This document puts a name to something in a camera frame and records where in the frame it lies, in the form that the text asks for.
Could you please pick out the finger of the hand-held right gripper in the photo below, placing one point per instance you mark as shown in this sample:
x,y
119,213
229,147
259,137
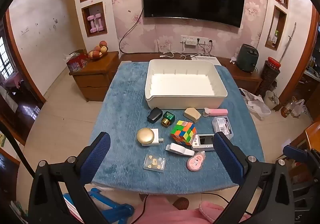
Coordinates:
x,y
295,152

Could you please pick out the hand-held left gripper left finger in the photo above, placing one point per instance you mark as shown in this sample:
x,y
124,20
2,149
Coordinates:
x,y
97,156

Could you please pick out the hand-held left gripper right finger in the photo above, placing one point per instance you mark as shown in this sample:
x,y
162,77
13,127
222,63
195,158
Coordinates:
x,y
227,159

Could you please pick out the silver digital camera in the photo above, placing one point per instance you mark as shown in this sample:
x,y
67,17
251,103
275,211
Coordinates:
x,y
203,142

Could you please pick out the pink round correction tape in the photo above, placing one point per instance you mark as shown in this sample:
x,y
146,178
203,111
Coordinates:
x,y
195,162

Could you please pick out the clear labelled plastic case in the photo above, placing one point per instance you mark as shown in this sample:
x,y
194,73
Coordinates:
x,y
223,126

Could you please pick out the pink dispenser with white head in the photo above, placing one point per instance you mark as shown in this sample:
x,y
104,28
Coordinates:
x,y
218,112

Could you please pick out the white clip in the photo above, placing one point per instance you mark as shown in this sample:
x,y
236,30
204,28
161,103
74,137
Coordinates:
x,y
178,149

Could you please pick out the colourful puzzle cube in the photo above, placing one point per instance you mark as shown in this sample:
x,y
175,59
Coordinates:
x,y
183,132

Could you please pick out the gold round compact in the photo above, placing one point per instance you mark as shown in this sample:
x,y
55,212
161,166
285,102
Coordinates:
x,y
145,136

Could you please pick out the beige box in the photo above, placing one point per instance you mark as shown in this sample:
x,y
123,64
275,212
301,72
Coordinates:
x,y
192,114

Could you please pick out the clear box of gold beads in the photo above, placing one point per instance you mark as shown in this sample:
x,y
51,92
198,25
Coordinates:
x,y
154,162

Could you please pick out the white jar gold lid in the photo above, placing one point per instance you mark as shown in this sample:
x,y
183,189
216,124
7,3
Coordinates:
x,y
157,136

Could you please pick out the small black case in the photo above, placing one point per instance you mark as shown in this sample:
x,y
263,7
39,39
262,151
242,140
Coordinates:
x,y
154,115

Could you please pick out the green battery box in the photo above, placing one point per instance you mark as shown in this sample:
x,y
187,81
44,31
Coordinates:
x,y
168,117

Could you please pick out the white plastic storage box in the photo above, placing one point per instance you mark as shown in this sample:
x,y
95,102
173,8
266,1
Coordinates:
x,y
185,81

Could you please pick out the wooden chair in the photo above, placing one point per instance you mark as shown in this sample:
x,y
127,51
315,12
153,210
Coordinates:
x,y
313,131

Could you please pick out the amber liquid bottle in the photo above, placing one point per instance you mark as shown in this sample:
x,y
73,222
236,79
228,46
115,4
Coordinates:
x,y
285,111

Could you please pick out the blue plastic stool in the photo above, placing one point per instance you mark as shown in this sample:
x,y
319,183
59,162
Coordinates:
x,y
110,207

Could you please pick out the white bucket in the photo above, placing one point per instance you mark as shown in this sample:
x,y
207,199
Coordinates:
x,y
271,101

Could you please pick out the blue plush table mat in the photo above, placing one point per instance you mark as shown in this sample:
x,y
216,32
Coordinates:
x,y
125,104

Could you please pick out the white plastic bag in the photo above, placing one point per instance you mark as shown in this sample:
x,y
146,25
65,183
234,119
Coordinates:
x,y
256,106

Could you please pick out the wooden side cabinet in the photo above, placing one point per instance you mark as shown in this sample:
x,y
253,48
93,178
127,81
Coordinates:
x,y
95,79

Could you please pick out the black pole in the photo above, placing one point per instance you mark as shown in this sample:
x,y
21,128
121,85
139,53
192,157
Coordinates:
x,y
17,150

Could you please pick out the woven basket with red lid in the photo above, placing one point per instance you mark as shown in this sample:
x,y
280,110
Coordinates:
x,y
270,76

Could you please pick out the person's pink clothing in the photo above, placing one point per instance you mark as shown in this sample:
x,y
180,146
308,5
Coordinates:
x,y
160,211

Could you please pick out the red tissue box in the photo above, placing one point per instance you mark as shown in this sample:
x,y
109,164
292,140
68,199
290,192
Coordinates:
x,y
76,64

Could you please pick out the white power strip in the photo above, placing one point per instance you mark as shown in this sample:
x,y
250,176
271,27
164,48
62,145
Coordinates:
x,y
206,59

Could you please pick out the dark green air fryer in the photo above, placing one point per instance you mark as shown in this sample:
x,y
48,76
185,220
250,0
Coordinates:
x,y
247,57

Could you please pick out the fruit basket with apples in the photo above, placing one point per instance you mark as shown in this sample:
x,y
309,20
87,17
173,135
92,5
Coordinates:
x,y
98,51

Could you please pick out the white long stick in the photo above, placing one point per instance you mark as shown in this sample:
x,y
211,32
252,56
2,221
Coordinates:
x,y
290,41

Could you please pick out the window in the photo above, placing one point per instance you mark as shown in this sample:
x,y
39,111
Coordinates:
x,y
5,61

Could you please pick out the pink dumbbell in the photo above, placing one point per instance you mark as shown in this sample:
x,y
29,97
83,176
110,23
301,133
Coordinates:
x,y
91,24
100,22

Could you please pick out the white wall socket panel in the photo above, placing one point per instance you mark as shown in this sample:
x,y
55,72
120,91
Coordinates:
x,y
193,40

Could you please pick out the white wall shelf with dumbbells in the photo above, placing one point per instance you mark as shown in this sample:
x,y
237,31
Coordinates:
x,y
110,14

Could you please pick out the white wall shelf with bottles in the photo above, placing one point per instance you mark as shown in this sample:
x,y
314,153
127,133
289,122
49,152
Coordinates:
x,y
268,1

